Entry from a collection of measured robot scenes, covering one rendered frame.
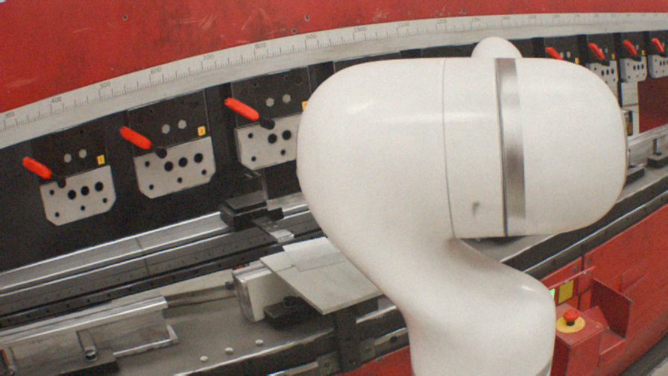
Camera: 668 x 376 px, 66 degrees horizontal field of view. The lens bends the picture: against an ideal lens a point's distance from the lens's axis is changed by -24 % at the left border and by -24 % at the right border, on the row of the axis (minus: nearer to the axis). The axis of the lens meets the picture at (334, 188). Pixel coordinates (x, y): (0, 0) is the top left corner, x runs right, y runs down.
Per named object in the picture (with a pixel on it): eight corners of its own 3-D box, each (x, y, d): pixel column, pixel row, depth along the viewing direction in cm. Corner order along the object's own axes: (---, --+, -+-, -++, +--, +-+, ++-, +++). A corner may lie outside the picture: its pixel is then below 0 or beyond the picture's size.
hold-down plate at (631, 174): (596, 199, 158) (596, 189, 157) (584, 195, 163) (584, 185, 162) (644, 175, 171) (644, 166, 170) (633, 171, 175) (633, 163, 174)
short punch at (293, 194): (270, 212, 122) (262, 162, 119) (266, 209, 123) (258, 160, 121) (318, 198, 126) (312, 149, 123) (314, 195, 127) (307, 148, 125)
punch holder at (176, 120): (142, 201, 106) (127, 110, 101) (135, 190, 113) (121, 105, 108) (218, 180, 112) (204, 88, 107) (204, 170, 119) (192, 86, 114)
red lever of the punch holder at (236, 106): (232, 96, 105) (277, 122, 110) (224, 95, 109) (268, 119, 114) (227, 106, 105) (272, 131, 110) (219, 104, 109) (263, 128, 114)
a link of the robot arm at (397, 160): (551, 402, 40) (564, 71, 32) (313, 403, 45) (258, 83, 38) (552, 322, 50) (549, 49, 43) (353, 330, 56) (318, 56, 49)
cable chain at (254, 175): (244, 195, 160) (241, 180, 159) (236, 190, 165) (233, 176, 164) (374, 160, 175) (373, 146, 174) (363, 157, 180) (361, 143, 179)
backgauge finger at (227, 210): (259, 254, 128) (255, 230, 126) (220, 219, 150) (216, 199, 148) (314, 238, 132) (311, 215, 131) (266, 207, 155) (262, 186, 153)
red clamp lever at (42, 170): (25, 156, 89) (68, 180, 94) (26, 152, 93) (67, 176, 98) (21, 165, 89) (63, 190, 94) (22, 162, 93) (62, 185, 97)
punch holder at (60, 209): (49, 227, 97) (30, 139, 92) (48, 215, 105) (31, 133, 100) (118, 208, 104) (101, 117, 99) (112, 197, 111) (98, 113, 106)
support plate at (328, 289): (323, 315, 99) (321, 309, 99) (260, 262, 122) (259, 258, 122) (419, 280, 107) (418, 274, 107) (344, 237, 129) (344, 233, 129)
